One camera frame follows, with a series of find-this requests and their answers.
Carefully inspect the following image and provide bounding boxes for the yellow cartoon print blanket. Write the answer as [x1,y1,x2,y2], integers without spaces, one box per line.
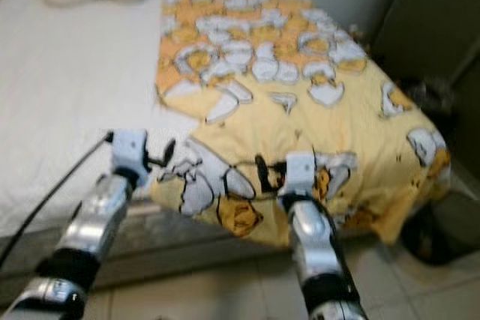
[154,0,455,250]

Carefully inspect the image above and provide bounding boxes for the beige quilted mattress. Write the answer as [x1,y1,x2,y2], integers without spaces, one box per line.
[0,200,271,280]

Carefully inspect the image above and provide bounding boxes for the white quilted mattress pad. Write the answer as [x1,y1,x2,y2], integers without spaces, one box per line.
[0,0,200,238]

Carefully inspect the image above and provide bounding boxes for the black rounded bag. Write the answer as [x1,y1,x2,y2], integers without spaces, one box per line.
[401,208,458,265]

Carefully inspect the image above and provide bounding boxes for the dark grey cabinet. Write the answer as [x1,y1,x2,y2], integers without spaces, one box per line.
[371,0,480,85]

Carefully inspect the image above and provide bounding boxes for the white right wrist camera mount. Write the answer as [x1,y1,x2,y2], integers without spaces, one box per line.
[285,151,317,199]

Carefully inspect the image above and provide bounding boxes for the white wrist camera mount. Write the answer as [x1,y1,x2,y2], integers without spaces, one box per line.
[285,151,317,199]
[111,129,149,178]

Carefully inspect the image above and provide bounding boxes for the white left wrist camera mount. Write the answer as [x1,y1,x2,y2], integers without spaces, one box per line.
[111,129,149,178]

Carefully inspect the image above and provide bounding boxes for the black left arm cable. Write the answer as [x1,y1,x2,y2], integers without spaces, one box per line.
[0,131,115,265]

